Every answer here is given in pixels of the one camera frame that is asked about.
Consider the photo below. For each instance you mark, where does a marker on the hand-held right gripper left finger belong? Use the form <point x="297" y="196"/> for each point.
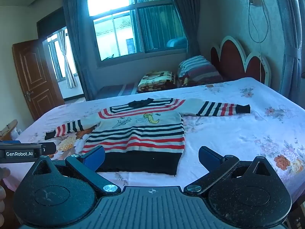
<point x="94" y="158"/>

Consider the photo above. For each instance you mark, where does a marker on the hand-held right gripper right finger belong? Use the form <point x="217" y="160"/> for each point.
<point x="209" y="158"/>

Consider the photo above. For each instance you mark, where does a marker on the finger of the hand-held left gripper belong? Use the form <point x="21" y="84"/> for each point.
<point x="49" y="148"/>

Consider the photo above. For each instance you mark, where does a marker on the striped knit sweater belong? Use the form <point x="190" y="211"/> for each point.
<point x="133" y="133"/>

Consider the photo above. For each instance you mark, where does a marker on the person's left hand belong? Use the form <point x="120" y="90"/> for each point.
<point x="3" y="173"/>

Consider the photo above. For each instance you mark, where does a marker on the wooden chair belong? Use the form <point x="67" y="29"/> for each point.
<point x="9" y="128"/>

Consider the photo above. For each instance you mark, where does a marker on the bed with floral sheet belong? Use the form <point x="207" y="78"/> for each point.
<point x="238" y="114"/>

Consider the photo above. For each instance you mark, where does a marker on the striped grey mattress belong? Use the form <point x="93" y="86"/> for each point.
<point x="114" y="90"/>

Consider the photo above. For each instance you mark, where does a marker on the brown wooden door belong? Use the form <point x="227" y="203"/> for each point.
<point x="35" y="76"/>

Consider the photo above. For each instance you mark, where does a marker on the white sheer curtain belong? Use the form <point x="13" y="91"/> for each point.
<point x="68" y="62"/>

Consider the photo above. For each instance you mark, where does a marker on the striped pillow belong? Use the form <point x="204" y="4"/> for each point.
<point x="199" y="68"/>

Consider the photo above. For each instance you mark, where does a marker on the folded printed blanket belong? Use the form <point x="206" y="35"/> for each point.
<point x="154" y="81"/>

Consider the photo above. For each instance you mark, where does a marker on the red and white headboard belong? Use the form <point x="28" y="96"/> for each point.
<point x="233" y="59"/>

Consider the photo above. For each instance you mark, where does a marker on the grey-blue window curtain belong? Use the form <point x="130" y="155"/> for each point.
<point x="188" y="16"/>
<point x="76" y="40"/>

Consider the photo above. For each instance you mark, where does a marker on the blue bedding behind window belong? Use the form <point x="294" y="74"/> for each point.
<point x="176" y="43"/>

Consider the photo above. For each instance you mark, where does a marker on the sliding glass window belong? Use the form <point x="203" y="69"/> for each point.
<point x="119" y="33"/>

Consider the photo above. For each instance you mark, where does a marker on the grey-blue tied curtain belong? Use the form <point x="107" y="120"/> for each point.
<point x="290" y="40"/>

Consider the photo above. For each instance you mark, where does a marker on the wall socket with charger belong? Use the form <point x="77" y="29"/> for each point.
<point x="254" y="1"/>

